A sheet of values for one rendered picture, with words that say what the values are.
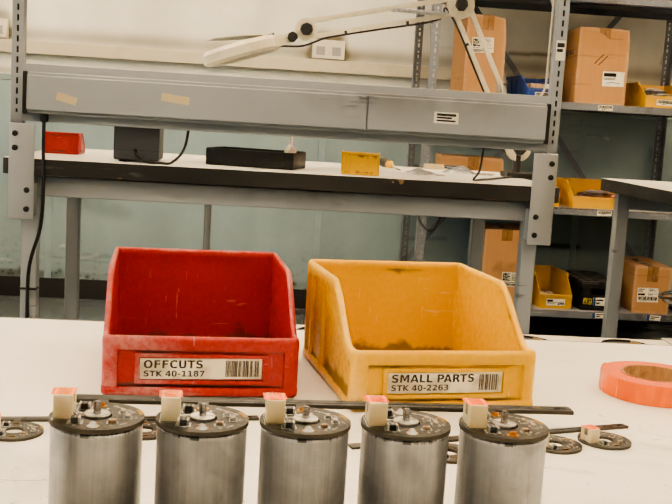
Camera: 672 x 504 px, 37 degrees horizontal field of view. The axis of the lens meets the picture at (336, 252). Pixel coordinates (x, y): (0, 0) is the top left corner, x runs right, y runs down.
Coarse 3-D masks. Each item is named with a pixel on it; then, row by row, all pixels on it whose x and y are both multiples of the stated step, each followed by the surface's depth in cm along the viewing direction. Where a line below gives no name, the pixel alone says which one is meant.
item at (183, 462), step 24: (168, 432) 26; (240, 432) 27; (168, 456) 26; (192, 456) 26; (216, 456) 26; (240, 456) 27; (168, 480) 26; (192, 480) 26; (216, 480) 26; (240, 480) 27
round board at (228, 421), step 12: (192, 408) 28; (216, 408) 28; (228, 408) 28; (156, 420) 27; (180, 420) 26; (216, 420) 27; (228, 420) 27; (240, 420) 27; (180, 432) 26; (192, 432) 26; (204, 432) 26; (216, 432) 26; (228, 432) 26
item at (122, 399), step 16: (80, 400) 28; (112, 400) 28; (128, 400) 28; (144, 400) 28; (160, 400) 29; (192, 400) 29; (208, 400) 29; (224, 400) 29; (240, 400) 29; (256, 400) 29; (288, 400) 29; (304, 400) 29; (320, 400) 29
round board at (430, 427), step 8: (392, 416) 28; (416, 416) 28; (424, 416) 28; (432, 416) 29; (368, 424) 27; (392, 424) 27; (424, 424) 28; (432, 424) 28; (440, 424) 28; (448, 424) 28; (376, 432) 27; (384, 432) 27; (392, 432) 27; (400, 432) 27; (424, 432) 27; (432, 432) 27; (440, 432) 27; (448, 432) 27; (408, 440) 27; (416, 440) 27; (424, 440) 27
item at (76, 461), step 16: (96, 416) 26; (64, 432) 26; (128, 432) 26; (64, 448) 26; (80, 448) 26; (96, 448) 26; (112, 448) 26; (128, 448) 26; (64, 464) 26; (80, 464) 26; (96, 464) 26; (112, 464) 26; (128, 464) 26; (64, 480) 26; (80, 480) 26; (96, 480) 26; (112, 480) 26; (128, 480) 26; (48, 496) 27; (64, 496) 26; (80, 496) 26; (96, 496) 26; (112, 496) 26; (128, 496) 26
